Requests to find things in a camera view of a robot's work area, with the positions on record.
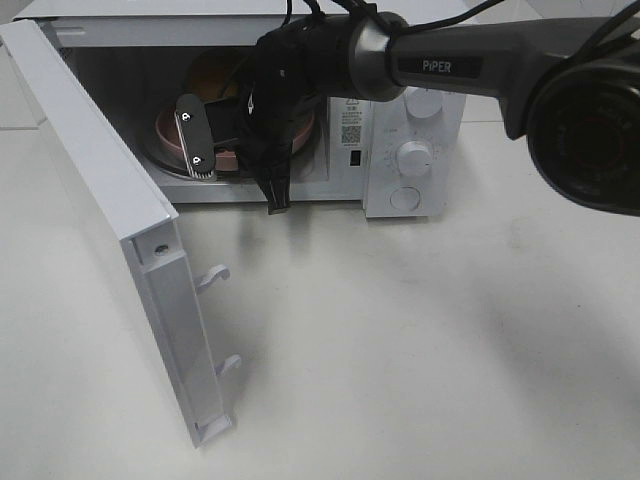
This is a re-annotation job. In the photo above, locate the burger with lettuce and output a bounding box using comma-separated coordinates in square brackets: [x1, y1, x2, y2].
[184, 48, 245, 102]

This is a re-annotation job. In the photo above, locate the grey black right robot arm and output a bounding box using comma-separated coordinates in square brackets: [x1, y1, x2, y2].
[231, 1, 639, 216]

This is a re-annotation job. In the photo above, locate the upper white power knob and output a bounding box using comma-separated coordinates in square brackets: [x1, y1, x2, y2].
[403, 87, 443, 120]

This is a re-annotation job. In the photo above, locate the glass microwave turntable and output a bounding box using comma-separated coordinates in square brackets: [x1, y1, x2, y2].
[139, 112, 327, 184]

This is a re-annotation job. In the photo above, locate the pink round plate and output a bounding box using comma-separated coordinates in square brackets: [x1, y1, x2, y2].
[154, 105, 315, 176]

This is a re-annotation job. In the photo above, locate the white microwave door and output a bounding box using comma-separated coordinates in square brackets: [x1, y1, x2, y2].
[1, 20, 241, 447]

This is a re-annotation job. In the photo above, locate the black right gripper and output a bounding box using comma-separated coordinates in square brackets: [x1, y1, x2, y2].
[234, 14, 355, 215]

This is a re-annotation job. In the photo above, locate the white microwave oven body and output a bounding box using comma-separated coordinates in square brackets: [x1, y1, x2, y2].
[19, 1, 465, 218]

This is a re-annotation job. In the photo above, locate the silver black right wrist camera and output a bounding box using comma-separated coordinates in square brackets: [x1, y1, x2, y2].
[174, 94, 239, 181]

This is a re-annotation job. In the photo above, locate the round white door button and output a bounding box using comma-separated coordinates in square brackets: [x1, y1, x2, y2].
[390, 187, 421, 212]

